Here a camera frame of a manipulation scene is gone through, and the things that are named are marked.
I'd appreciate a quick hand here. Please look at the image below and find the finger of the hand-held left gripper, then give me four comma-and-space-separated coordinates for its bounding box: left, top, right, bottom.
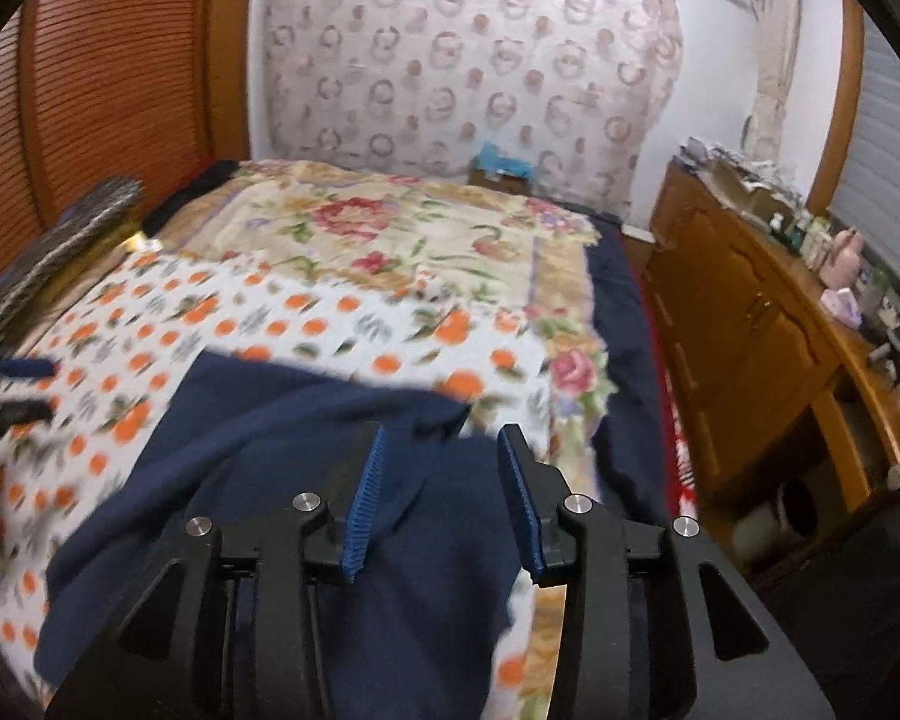
0, 397, 55, 440
0, 356, 59, 383

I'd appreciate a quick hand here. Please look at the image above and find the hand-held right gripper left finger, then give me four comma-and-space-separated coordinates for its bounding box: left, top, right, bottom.
45, 420, 391, 720

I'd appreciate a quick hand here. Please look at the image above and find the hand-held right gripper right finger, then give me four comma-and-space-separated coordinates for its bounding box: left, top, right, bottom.
495, 424, 833, 720

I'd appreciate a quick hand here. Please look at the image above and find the navy printed t-shirt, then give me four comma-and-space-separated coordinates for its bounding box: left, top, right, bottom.
34, 349, 526, 720

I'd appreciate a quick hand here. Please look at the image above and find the gold satin cloth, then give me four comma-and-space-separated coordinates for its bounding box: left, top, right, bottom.
45, 229, 162, 316

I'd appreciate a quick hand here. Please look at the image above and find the red printed cloth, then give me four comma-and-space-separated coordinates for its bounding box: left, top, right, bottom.
641, 277, 702, 518

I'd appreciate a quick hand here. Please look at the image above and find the navy sheet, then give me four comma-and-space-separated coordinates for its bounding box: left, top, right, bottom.
581, 219, 674, 530

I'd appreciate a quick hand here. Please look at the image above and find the orange dotted bedsheet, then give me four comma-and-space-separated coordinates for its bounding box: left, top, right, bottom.
0, 251, 563, 720

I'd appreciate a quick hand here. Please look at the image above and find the white round object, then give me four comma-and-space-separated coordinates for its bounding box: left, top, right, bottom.
733, 480, 820, 565

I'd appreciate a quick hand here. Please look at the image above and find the wooden louvred door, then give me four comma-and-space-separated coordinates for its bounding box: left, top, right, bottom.
0, 0, 254, 278

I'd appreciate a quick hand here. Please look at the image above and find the floral blanket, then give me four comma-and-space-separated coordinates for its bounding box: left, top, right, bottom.
142, 157, 623, 720

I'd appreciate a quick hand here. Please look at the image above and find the wooden sideboard cabinet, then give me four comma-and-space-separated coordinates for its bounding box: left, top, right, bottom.
645, 161, 900, 571

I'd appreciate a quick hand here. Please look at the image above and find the cardboard box with blue item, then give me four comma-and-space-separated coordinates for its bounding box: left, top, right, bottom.
469, 139, 537, 192

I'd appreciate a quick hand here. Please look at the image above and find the pink crumpled cloth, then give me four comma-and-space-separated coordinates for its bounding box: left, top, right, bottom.
820, 286, 863, 329

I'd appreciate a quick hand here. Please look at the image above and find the white jar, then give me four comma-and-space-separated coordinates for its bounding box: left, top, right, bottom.
806, 217, 833, 271

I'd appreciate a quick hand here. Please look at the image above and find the pink vase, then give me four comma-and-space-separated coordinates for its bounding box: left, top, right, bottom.
825, 229, 867, 290

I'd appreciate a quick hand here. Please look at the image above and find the circle print curtain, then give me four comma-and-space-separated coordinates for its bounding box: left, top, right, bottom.
259, 0, 683, 218

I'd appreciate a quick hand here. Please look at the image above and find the grey roller shutter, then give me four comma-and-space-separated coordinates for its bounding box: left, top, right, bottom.
832, 15, 900, 301

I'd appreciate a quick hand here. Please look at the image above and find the beige curtain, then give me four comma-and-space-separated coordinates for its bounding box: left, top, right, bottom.
742, 0, 803, 166

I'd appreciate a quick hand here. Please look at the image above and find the wooden window frame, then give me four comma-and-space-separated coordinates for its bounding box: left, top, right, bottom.
802, 0, 867, 215

